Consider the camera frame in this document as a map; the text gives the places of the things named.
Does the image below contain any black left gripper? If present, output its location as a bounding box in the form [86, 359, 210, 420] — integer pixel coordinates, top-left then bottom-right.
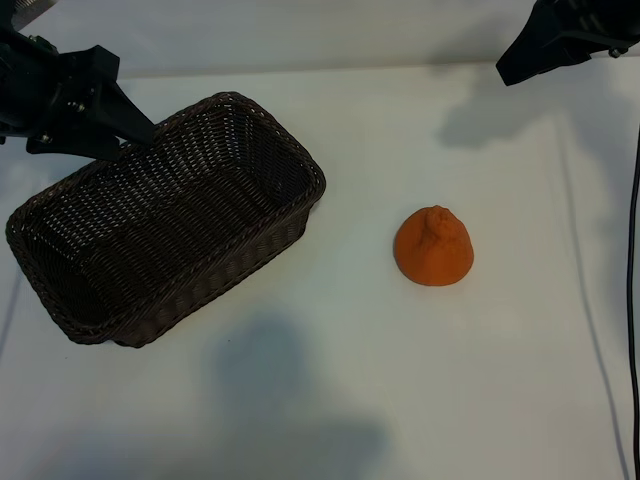
[0, 27, 157, 162]

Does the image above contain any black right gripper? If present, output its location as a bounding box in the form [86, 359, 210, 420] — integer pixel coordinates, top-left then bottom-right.
[496, 0, 640, 86]

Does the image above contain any dark brown wicker basket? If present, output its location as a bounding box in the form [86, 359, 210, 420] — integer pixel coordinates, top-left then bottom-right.
[4, 90, 327, 349]

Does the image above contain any orange citrus fruit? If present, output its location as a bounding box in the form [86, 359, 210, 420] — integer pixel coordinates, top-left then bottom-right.
[393, 203, 476, 289]

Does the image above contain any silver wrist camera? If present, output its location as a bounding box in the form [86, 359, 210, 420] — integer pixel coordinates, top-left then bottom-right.
[9, 0, 56, 20]

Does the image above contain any long black cable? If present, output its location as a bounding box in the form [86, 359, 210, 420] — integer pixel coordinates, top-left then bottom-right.
[626, 124, 640, 480]

